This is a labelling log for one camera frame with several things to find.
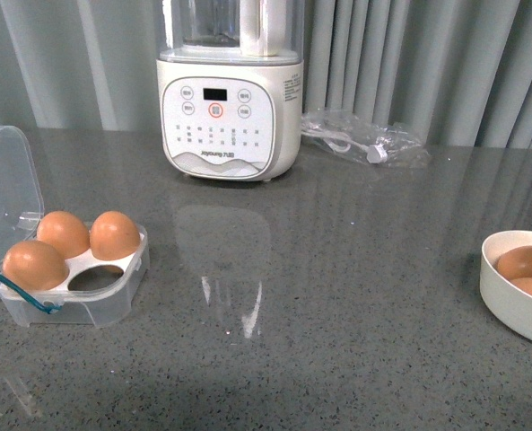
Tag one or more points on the white Joyoung blender appliance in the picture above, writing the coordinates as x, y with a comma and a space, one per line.
230, 78

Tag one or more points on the grey curtain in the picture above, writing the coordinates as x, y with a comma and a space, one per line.
456, 72

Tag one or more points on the brown egg back left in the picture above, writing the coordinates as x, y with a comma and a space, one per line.
65, 232

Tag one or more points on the clear plastic egg box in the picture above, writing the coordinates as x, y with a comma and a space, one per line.
96, 292

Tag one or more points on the brown egg front left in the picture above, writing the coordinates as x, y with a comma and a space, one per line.
34, 266

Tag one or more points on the brown egg back right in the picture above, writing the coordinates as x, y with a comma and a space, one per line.
113, 236

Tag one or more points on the white round bowl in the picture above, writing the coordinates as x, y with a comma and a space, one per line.
510, 305

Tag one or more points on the brown egg in bowl left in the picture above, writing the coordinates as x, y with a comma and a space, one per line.
516, 263

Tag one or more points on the clear plastic bag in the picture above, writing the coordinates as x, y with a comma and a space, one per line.
346, 136

